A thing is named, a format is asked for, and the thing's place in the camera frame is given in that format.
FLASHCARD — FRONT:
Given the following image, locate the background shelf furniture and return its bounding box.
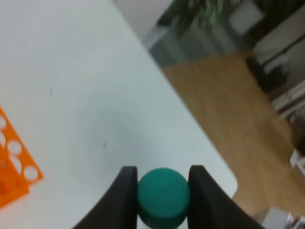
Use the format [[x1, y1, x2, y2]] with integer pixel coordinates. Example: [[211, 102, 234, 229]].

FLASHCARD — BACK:
[[245, 31, 305, 172]]

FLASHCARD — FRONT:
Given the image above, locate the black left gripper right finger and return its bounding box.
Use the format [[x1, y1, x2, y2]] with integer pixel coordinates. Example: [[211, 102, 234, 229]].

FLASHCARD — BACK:
[[188, 166, 262, 229]]

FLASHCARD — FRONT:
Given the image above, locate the teal-capped test tube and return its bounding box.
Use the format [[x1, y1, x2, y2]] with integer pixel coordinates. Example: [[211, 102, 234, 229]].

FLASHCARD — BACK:
[[137, 168, 191, 229]]

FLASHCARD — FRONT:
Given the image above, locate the green potted plant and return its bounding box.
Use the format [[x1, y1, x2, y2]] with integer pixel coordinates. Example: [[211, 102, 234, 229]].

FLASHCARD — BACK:
[[173, 0, 229, 39]]

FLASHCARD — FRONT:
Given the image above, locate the orange test tube rack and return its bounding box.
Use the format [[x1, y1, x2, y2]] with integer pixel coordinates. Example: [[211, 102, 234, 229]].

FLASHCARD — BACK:
[[0, 109, 44, 208]]

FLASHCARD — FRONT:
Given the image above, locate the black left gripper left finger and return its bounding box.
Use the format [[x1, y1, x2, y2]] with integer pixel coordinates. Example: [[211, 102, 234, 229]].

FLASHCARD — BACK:
[[74, 166, 138, 229]]

